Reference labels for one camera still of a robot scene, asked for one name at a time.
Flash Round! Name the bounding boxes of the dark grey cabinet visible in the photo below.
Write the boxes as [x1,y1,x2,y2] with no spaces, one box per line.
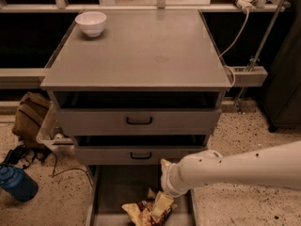
[261,0,301,133]

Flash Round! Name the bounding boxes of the middle grey drawer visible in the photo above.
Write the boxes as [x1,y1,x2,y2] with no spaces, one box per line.
[74,146,207,165]

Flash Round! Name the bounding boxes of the white power cable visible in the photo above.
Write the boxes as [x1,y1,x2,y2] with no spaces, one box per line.
[218,8,250,89]

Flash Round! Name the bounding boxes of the grey drawer cabinet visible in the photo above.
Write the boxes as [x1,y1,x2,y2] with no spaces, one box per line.
[40,8,233,226]

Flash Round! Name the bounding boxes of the metal diagonal pole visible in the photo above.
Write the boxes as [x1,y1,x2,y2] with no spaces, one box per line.
[234,0,286,113]

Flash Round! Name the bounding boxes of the bottom open grey drawer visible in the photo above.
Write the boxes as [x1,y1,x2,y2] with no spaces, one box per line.
[85,165,199,226]

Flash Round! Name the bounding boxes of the white ceramic bowl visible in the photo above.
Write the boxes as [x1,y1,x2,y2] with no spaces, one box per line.
[75,11,106,37]

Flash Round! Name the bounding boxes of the top grey drawer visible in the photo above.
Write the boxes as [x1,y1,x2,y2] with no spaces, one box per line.
[57,109,221,136]

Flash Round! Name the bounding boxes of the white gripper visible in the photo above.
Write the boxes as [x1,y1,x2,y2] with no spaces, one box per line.
[151,159,189,218]

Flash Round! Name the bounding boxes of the brown chip bag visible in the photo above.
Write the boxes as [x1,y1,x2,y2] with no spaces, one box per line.
[121,188,177,226]

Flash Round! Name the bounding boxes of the blue water jug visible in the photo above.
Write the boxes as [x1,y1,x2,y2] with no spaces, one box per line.
[0,166,39,202]

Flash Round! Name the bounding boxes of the brown backpack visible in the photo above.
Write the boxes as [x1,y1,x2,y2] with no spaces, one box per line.
[12,92,51,150]

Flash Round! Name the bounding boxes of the clear plastic bin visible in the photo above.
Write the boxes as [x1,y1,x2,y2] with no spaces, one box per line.
[37,105,74,156]

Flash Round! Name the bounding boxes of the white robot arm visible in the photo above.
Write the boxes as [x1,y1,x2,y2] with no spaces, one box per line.
[160,141,301,198]

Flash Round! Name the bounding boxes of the black floor cable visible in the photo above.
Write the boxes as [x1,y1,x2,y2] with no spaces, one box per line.
[2,144,94,187]

